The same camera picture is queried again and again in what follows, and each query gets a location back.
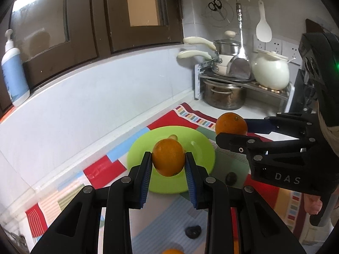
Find steel spatula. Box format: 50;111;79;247
228;3;251;80

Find white rice paddle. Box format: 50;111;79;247
256;0;273;43

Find green plate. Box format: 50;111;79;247
126;126;216;194

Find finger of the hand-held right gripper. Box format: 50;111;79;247
215;133;317;165
246;112;319;136

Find white blue pump bottle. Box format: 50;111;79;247
1;29;30;108

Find dark brown cutting board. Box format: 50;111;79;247
306;18;327;34

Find colourful patchwork mat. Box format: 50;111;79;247
25;102;310;254

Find steel stockpot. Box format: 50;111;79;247
203;79;247;111

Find black scissors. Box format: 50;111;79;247
208;0;229;23

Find white wall socket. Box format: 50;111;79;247
253;36;267;53
265;38;283;52
281;40;305;65

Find metal pot rack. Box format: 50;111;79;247
195;63;295;113

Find person's right hand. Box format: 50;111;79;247
304;194;324;215

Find white ceramic pot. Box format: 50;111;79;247
251;50;297;90

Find cream saucepan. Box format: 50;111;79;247
177;50;235;76

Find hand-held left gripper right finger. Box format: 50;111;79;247
185;152;309;254

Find dark plum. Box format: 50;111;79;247
225;172;238;186
185;225;202;239

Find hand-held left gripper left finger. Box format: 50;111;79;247
30;151;153;254

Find dark brown window sash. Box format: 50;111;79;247
104;0;184;57
0;0;108;113

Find wooden bead trivet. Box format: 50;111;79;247
254;83;290;94

